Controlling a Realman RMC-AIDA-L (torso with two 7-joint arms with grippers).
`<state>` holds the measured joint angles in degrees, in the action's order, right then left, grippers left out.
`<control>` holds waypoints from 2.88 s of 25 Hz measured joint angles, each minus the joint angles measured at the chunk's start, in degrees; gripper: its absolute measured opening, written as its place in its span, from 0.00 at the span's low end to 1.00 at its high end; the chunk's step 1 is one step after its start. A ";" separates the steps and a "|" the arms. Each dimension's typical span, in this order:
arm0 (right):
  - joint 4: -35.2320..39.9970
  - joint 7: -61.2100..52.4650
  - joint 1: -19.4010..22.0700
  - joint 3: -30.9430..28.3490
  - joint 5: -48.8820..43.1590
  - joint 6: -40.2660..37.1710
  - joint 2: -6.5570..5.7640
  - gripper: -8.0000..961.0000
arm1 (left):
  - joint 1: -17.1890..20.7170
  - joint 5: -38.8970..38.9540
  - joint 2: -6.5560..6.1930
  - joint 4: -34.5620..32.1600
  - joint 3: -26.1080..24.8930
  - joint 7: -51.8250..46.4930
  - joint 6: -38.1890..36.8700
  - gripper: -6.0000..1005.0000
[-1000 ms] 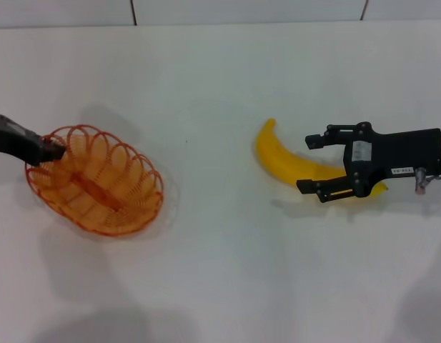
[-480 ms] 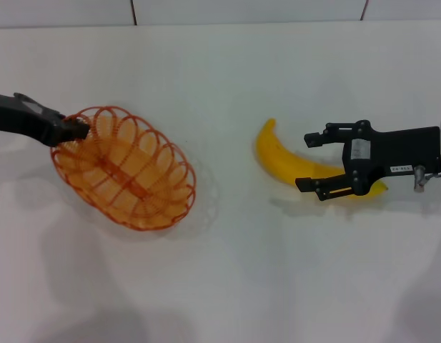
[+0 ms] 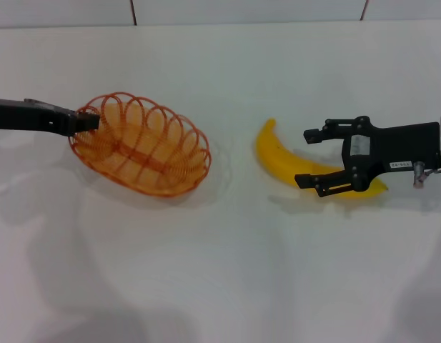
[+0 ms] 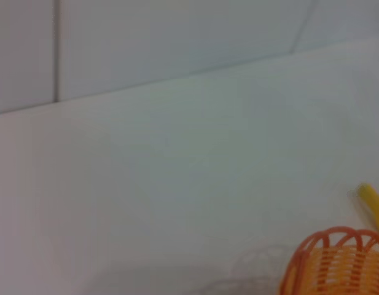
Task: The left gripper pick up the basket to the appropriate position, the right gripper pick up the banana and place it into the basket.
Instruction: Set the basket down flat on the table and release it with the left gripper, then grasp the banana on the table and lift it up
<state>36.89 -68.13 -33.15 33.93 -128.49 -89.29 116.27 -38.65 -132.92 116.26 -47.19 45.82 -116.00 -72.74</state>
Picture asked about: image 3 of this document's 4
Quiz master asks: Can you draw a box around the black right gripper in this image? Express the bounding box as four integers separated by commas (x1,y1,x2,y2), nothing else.
294,115,441,199

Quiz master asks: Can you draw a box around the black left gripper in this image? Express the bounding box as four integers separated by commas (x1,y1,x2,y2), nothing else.
0,98,101,138

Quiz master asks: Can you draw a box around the yellow banana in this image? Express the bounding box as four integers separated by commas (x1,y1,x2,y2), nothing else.
254,117,390,201

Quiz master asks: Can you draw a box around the orange woven plastic basket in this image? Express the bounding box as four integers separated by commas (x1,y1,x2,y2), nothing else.
68,91,212,198

